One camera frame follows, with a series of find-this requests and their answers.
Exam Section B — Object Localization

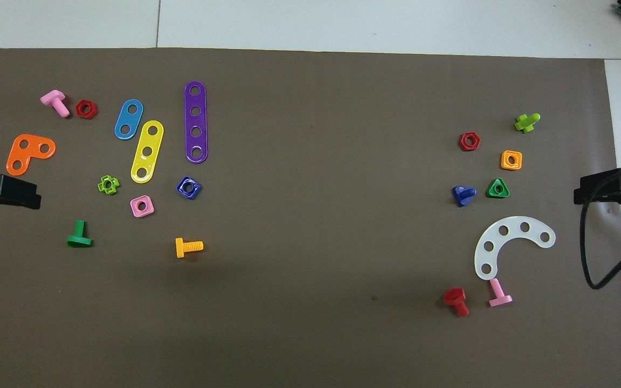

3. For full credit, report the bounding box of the pink plastic bolt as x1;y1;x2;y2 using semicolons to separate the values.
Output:
40;89;71;119
488;278;514;308

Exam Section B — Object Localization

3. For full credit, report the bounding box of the red hexagonal plastic nut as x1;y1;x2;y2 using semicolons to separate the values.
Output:
458;131;481;153
75;99;98;120

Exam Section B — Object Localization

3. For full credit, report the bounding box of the blue two-hole plastic strip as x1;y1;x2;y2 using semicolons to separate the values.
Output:
114;99;144;141

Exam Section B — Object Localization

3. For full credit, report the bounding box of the yellow three-hole plastic strip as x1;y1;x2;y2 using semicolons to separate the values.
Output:
130;120;164;184

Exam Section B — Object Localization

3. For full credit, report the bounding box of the dark green plastic bolt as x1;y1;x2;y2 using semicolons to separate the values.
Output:
67;220;93;248

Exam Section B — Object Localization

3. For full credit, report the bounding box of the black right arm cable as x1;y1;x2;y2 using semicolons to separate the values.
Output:
580;164;621;290

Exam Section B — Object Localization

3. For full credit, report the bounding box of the orange square plastic nut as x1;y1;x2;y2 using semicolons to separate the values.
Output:
500;150;523;171

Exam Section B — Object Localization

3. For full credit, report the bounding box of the purple four-hole plastic strip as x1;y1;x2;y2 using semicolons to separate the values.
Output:
184;81;209;164

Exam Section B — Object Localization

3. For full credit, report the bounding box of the blue square plastic nut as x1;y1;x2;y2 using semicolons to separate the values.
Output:
176;176;202;200

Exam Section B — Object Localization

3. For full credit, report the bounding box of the green triangular plastic nut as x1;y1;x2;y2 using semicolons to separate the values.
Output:
486;177;510;199

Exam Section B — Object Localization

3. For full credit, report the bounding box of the pink square plastic nut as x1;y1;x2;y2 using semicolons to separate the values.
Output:
129;195;155;218

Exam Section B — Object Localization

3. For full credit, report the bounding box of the blue plastic bolt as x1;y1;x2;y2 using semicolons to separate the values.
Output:
452;185;478;207

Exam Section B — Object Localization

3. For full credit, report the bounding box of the orange plastic bolt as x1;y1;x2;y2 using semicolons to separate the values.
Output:
175;237;204;259

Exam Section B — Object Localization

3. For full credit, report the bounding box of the orange angled three-hole plate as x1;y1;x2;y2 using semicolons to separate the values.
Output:
6;134;57;177

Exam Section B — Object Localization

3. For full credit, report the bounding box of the brown table mat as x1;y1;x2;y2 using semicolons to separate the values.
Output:
0;47;621;388

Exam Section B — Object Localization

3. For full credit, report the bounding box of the white curved five-hole strip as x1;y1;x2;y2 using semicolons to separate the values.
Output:
474;216;557;281

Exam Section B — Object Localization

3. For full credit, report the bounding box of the red plastic bolt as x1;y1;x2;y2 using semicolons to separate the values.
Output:
443;287;470;317

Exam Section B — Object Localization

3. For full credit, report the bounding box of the light green cross-head bolt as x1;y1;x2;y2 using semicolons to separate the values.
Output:
514;113;541;134

